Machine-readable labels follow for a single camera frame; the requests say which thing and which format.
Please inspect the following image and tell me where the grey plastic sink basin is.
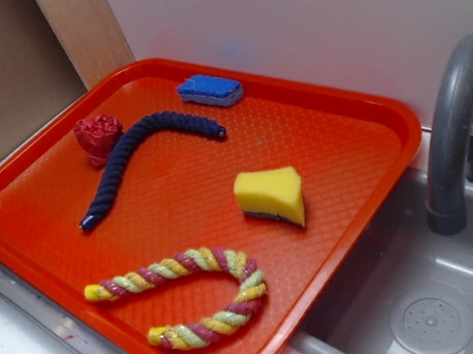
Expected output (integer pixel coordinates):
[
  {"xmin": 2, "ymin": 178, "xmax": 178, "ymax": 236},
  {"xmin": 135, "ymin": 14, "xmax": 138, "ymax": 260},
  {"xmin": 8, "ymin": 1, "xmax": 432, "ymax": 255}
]
[{"xmin": 290, "ymin": 170, "xmax": 473, "ymax": 354}]

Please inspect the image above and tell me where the blue and white sponge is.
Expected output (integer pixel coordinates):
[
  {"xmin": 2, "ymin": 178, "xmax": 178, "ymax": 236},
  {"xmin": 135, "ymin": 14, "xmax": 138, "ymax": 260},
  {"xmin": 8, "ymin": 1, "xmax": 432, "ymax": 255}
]
[{"xmin": 176, "ymin": 75, "xmax": 244, "ymax": 108}]

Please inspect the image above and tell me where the crumpled red cloth ball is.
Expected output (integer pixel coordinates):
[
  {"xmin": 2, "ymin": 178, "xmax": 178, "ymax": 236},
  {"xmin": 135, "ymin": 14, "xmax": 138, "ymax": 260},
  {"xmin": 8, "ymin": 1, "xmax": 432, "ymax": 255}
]
[{"xmin": 74, "ymin": 114, "xmax": 123, "ymax": 168}]

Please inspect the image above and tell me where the yellow sponge with dark base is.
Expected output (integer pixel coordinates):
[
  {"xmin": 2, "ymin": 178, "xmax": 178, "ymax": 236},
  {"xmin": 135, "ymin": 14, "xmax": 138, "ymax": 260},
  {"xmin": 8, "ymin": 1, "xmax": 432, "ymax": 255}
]
[{"xmin": 233, "ymin": 166, "xmax": 306, "ymax": 228}]

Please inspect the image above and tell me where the grey plastic faucet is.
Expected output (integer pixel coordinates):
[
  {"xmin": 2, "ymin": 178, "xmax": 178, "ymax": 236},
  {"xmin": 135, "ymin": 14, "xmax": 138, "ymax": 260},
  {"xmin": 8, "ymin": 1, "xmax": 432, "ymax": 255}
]
[{"xmin": 426, "ymin": 34, "xmax": 473, "ymax": 236}]

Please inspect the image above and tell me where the wooden board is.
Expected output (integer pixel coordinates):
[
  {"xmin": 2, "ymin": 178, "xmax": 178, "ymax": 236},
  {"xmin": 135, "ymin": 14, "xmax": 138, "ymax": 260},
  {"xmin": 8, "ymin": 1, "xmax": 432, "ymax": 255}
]
[{"xmin": 34, "ymin": 0, "xmax": 135, "ymax": 89}]

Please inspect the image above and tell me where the multicolour twisted rope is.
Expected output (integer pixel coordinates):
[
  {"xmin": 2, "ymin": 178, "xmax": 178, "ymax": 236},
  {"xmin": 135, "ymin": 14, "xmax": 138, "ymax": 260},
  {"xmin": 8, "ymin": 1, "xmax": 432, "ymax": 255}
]
[{"xmin": 80, "ymin": 239, "xmax": 274, "ymax": 354}]

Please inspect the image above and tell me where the orange plastic tray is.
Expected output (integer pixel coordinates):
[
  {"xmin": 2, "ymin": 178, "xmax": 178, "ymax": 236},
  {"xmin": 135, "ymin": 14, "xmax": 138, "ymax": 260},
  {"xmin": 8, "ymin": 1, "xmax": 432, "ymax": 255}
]
[{"xmin": 0, "ymin": 59, "xmax": 422, "ymax": 354}]

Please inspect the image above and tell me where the dark blue twisted rope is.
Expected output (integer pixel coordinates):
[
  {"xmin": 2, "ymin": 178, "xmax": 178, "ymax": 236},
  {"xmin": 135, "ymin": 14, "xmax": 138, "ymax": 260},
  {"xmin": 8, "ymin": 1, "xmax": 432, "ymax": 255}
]
[{"xmin": 66, "ymin": 105, "xmax": 238, "ymax": 233}]

